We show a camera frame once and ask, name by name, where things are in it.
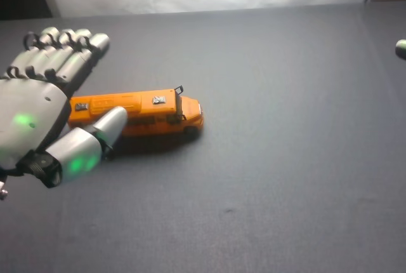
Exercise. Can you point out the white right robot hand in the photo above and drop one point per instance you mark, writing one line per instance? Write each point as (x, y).
(402, 47)

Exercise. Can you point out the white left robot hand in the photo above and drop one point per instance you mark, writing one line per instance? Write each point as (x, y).
(25, 111)

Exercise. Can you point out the yellow toy school bus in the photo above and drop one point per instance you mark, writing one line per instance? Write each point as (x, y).
(158, 108)

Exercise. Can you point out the grey table cloth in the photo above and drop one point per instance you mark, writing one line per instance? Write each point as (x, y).
(253, 174)

